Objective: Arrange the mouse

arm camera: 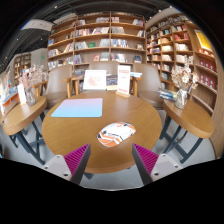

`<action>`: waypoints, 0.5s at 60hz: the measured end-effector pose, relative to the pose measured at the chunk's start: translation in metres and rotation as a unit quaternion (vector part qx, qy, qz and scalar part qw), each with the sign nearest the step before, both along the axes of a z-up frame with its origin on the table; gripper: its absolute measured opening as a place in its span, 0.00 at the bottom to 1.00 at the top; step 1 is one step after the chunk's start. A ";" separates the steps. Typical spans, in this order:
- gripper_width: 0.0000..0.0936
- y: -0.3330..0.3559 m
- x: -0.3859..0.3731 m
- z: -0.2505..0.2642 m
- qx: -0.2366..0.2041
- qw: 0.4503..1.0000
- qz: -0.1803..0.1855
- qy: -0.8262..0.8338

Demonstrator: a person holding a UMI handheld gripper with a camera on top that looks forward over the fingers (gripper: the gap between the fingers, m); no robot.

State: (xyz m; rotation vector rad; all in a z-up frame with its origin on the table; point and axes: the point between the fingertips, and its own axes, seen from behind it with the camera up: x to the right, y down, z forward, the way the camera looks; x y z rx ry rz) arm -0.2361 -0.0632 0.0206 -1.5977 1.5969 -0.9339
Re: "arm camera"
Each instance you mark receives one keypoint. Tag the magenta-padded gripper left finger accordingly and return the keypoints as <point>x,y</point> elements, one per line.
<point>77,159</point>

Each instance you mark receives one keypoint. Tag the pink blue gradient mouse pad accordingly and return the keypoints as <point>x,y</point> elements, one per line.
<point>78,107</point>

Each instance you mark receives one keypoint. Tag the glass vase with dried flowers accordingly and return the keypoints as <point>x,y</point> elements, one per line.
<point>30,93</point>
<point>181,96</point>

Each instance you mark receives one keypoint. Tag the brown leather wooden armchair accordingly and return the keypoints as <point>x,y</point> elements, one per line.
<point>103,66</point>
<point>59,85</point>
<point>149,83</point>

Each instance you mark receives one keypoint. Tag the white framed floral picture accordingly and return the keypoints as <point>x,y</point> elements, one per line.
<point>94,80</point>

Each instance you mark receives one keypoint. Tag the white sign on wooden base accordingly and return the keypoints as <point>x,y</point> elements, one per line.
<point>123,79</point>

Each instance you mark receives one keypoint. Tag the small distant wooden bookshelf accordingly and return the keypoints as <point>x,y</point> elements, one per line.
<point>21,66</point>

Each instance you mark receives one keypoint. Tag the small white table card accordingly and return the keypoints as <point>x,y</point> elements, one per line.
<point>22,94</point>

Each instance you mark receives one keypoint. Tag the curved wooden bookshelf unit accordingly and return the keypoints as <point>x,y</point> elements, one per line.
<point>186,50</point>

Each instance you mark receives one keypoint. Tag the colourful book display stand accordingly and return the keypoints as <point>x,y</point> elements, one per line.
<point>8,93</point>

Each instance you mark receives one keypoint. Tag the stack of colourful books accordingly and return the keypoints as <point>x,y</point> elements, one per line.
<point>167,94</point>

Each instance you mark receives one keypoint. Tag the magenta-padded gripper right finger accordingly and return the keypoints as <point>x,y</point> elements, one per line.
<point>146,159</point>

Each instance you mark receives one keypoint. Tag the wide wooden bookshelf unit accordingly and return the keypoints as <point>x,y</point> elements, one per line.
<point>96,40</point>

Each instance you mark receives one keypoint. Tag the dark cover book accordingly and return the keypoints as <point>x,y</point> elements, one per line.
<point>112,81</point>

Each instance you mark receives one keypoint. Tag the white orange patterned computer mouse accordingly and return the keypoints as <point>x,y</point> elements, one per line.
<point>116,134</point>

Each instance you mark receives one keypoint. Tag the round wooden side table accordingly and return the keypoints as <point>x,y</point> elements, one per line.
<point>21,115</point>
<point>190,118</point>

